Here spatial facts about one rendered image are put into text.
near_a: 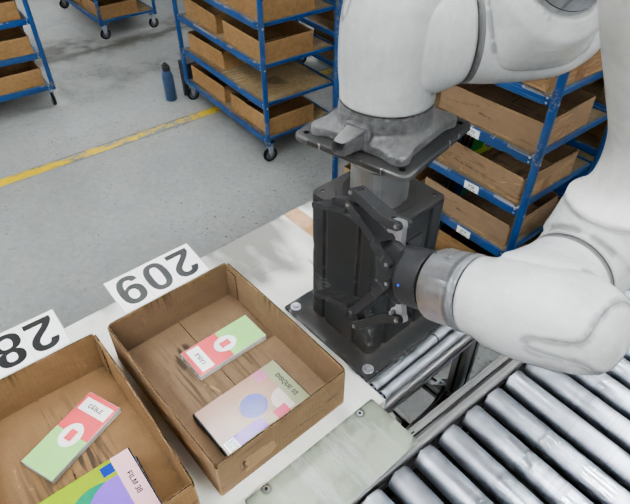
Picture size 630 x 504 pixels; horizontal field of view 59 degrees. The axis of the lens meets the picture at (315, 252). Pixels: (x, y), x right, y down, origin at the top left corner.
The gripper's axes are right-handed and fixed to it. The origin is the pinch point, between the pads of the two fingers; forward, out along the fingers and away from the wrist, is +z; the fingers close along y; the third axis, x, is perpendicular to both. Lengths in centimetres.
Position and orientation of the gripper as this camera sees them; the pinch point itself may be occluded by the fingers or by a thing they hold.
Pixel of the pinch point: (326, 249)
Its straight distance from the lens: 82.0
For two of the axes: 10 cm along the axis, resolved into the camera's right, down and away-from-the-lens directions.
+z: -6.3, -2.0, 7.5
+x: -7.7, 2.1, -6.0
